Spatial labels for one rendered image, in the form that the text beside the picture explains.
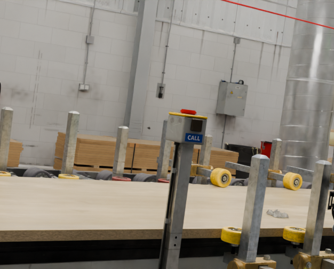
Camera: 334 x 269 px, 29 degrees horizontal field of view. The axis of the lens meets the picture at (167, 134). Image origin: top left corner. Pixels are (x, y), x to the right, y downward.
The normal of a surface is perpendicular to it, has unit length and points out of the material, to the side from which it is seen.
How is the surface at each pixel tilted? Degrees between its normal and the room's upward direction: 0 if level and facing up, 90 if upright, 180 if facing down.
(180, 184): 90
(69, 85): 90
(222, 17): 90
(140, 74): 90
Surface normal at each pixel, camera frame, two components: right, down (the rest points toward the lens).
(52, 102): 0.50, 0.11
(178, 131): -0.82, -0.07
